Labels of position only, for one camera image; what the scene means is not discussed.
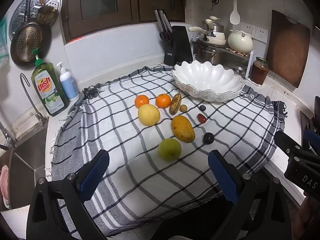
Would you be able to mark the hanging black scissors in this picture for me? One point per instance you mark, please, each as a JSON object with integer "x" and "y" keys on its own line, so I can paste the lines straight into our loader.
{"x": 215, "y": 1}

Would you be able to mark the white pot rack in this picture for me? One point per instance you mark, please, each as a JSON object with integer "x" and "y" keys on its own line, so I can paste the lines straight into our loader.
{"x": 250, "y": 65}

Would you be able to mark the small tan longan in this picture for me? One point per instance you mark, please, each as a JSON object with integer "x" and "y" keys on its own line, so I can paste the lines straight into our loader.
{"x": 183, "y": 108}

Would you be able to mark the red cherry tomato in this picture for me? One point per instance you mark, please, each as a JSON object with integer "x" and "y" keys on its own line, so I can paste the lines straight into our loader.
{"x": 201, "y": 118}

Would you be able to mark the browned small banana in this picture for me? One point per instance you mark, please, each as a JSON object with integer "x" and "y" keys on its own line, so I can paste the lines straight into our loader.
{"x": 175, "y": 103}

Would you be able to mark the steel pot cream knob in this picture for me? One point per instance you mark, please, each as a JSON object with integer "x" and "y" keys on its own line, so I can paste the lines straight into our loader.
{"x": 216, "y": 27}

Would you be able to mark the white rice paddle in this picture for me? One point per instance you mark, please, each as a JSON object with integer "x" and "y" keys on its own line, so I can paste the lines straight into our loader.
{"x": 234, "y": 16}

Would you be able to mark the yellow mango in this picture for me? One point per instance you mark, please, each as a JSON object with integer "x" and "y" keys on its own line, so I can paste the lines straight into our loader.
{"x": 182, "y": 128}

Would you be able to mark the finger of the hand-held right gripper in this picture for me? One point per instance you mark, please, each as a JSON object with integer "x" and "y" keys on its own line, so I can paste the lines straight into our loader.
{"x": 313, "y": 140}
{"x": 287, "y": 142}

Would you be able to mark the hanging frying pan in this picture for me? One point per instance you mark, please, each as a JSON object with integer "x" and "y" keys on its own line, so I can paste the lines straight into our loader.
{"x": 28, "y": 45}

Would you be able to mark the dark purple plum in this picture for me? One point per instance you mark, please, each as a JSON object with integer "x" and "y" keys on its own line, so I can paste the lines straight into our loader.
{"x": 208, "y": 138}

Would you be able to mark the thin steel faucet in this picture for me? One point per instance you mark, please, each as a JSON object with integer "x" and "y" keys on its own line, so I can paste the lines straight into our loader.
{"x": 31, "y": 97}

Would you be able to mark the white blue pump bottle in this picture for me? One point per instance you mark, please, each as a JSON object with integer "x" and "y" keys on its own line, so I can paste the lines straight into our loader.
{"x": 68, "y": 85}

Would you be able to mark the blueberry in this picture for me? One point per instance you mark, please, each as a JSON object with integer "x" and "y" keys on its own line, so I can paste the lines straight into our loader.
{"x": 202, "y": 108}

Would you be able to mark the glass jar red sauce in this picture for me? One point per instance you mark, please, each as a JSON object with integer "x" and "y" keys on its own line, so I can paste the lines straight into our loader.
{"x": 260, "y": 72}

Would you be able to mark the green dish soap bottle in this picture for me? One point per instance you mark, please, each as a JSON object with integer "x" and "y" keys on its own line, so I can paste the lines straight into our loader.
{"x": 47, "y": 87}

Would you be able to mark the white scalloped bowl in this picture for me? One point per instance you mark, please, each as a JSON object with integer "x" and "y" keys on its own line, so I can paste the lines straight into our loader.
{"x": 207, "y": 77}

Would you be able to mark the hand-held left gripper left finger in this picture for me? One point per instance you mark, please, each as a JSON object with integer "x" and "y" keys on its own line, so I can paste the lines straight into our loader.
{"x": 93, "y": 177}

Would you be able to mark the small brass ladle pot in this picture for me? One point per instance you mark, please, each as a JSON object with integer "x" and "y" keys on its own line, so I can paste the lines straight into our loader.
{"x": 47, "y": 16}

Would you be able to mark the black white checked cloth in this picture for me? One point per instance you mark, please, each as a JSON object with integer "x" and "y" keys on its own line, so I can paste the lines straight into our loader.
{"x": 125, "y": 155}

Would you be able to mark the black kitchen scissors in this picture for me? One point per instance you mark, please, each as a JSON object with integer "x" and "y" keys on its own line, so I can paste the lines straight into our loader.
{"x": 165, "y": 37}

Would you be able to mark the pink plastic basin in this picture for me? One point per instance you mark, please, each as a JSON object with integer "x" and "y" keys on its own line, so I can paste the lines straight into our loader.
{"x": 3, "y": 187}

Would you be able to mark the person's right hand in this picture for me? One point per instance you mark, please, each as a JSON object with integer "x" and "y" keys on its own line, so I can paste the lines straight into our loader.
{"x": 311, "y": 215}

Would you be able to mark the round yellow citrus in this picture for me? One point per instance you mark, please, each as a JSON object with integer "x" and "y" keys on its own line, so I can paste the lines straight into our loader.
{"x": 148, "y": 115}

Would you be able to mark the black knife block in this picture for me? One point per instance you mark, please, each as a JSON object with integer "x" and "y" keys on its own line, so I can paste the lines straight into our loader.
{"x": 178, "y": 45}

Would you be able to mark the cream round kettle pot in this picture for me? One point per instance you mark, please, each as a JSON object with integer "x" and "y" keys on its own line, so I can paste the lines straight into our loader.
{"x": 240, "y": 42}

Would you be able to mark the brown wooden cutting board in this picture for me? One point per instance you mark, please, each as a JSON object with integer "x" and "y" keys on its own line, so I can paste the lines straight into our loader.
{"x": 287, "y": 50}

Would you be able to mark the large steel pot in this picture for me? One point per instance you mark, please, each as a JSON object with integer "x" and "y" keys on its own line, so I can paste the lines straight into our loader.
{"x": 210, "y": 53}

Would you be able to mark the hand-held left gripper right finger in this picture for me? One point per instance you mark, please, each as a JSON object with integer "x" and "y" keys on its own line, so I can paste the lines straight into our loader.
{"x": 222, "y": 175}

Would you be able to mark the orange tangerine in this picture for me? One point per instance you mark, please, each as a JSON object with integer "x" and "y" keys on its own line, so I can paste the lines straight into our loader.
{"x": 141, "y": 101}
{"x": 163, "y": 100}

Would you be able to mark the dark wooden window frame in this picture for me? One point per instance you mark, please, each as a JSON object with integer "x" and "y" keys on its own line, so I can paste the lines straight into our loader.
{"x": 130, "y": 2}

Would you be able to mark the white wall socket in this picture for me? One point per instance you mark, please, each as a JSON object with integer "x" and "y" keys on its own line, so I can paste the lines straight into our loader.
{"x": 261, "y": 35}
{"x": 247, "y": 28}

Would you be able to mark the steel sink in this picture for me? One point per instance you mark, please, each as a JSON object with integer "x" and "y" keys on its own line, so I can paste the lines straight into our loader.
{"x": 22, "y": 167}

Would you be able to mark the round steel steamer rack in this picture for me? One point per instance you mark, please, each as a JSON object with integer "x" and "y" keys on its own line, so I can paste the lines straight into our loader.
{"x": 51, "y": 0}

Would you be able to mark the green round guava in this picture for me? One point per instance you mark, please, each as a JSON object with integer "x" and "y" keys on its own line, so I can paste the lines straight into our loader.
{"x": 169, "y": 149}

